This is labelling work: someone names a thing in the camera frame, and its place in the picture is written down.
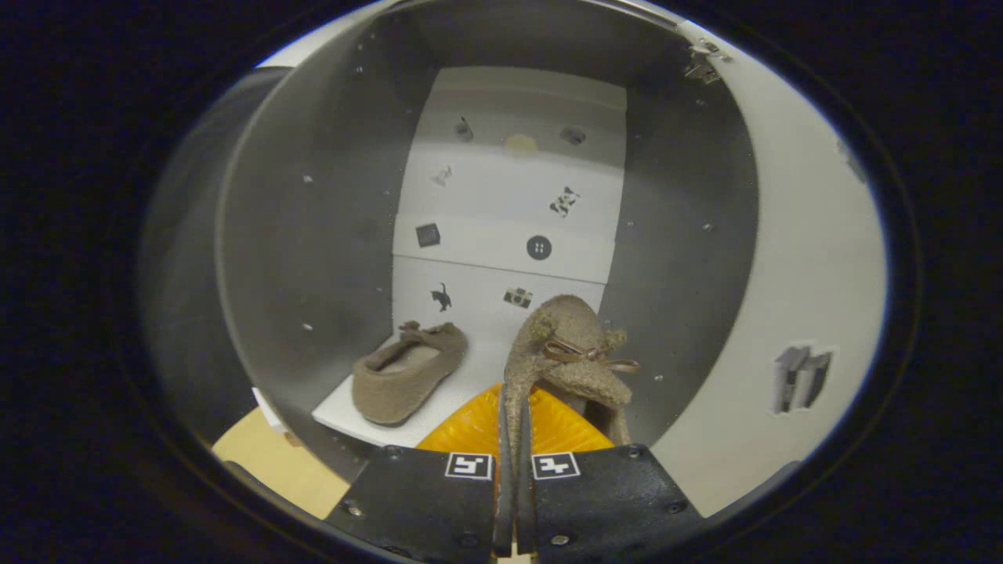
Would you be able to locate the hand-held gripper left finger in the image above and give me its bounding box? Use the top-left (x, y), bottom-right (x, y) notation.
top-left (325, 382), bottom-right (515, 564)

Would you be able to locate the grey shoe cabinet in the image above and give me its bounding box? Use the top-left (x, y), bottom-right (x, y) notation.
top-left (215, 0), bottom-right (761, 483)

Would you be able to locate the brown fuzzy shoe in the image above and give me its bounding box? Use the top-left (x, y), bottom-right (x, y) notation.
top-left (351, 320), bottom-right (469, 426)
top-left (501, 294), bottom-right (642, 471)

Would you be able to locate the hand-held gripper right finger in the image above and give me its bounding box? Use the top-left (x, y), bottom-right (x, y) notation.
top-left (517, 388), bottom-right (706, 564)

